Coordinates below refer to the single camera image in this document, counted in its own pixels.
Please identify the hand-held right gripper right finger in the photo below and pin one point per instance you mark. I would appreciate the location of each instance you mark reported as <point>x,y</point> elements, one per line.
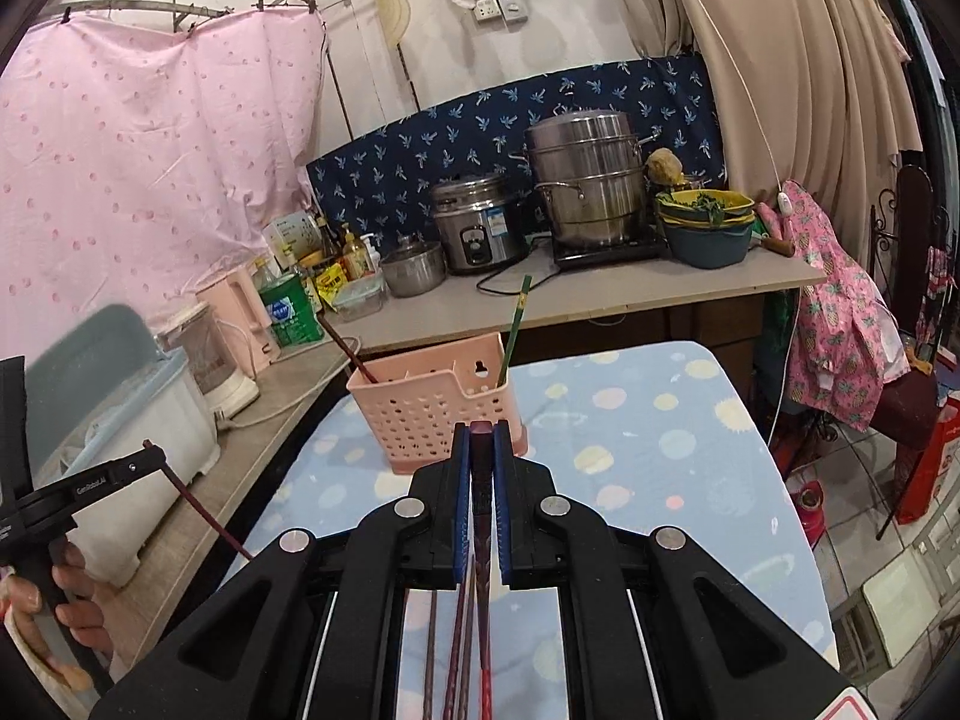
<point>501,510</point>

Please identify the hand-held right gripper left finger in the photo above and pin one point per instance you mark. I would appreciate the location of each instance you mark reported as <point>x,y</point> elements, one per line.
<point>462,510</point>

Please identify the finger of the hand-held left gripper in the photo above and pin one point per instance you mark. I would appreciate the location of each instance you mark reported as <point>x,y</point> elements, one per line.
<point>142,463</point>

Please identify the pink plastic utensil basket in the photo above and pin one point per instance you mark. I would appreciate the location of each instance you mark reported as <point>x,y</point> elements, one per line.
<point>435,420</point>

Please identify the person's left hand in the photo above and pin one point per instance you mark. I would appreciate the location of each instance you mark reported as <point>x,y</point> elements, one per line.
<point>79,626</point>

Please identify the white blender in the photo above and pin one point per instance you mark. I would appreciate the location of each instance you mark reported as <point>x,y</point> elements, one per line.
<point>214,360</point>

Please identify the brown chopstick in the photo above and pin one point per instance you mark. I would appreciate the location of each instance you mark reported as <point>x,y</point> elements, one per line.
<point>430,652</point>

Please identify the blue dotted tablecloth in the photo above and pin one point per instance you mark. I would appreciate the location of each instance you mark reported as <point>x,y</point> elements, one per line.
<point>637,450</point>

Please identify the pink electric kettle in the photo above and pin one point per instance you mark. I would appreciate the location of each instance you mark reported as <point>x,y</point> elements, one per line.
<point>240,322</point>

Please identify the green chopstick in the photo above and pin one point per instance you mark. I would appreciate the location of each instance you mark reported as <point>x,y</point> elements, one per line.
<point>516,322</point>

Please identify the green detergent bottle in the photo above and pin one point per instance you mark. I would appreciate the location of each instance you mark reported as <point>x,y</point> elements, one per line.
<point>289,311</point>

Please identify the glass food container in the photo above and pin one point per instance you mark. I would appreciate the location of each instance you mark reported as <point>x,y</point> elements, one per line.
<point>360,296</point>

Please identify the small steel pot with lid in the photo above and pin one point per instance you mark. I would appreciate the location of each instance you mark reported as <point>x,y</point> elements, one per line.
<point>411,270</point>

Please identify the yellow seasoning packet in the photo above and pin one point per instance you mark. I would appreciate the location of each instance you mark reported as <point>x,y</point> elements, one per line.
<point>330,291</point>

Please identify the white carton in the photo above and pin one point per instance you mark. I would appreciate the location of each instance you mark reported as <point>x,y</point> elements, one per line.
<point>289,236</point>

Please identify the white pump bottle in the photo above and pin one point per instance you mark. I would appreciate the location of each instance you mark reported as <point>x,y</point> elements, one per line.
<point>369,255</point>

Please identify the yellow oil bottle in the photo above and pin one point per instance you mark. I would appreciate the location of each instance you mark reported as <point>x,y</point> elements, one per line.
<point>354,255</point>

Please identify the black induction cooktop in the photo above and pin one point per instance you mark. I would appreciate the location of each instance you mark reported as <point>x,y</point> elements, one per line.
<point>607,253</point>

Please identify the steel rice cooker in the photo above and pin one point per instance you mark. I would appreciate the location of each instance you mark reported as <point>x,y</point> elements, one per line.
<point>476,229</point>

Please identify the pink dotted curtain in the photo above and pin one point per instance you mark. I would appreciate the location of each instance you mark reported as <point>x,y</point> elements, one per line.
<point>150,180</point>

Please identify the dark sauce bottle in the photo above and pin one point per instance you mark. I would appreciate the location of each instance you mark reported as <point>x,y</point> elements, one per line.
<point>328,240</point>

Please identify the blue bowl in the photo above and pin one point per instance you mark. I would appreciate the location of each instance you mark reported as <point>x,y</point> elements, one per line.
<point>709,247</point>

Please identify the steel steamer pot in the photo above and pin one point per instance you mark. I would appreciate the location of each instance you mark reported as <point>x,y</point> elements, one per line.
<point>589,172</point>

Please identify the yellow bowl with greens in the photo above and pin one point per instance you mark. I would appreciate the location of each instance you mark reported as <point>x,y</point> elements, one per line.
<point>705,204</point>

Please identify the navy leaf print cloth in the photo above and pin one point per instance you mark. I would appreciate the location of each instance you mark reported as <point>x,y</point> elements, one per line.
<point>420,142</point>

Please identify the tan lumpy root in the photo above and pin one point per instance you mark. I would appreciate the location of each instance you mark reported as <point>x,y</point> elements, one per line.
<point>664,167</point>

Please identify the pink pineapple print garment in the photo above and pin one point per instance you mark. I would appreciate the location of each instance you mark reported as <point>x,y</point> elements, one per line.
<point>832,300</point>

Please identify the red box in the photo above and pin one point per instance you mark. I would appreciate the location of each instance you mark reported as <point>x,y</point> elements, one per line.
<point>934,465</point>

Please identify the dark wooden chair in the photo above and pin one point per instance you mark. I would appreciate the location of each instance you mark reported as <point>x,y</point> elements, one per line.
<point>911,255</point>

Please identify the beige curtain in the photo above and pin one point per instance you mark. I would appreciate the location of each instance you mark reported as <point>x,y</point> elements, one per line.
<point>787,52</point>

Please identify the hanging clothes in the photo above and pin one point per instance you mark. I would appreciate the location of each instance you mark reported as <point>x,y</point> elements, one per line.
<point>892,7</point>

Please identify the white wall socket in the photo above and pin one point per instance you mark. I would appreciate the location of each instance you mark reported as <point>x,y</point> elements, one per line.
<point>487,9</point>

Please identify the white wall switch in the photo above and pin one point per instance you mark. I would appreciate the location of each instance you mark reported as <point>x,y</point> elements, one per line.
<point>512,5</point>

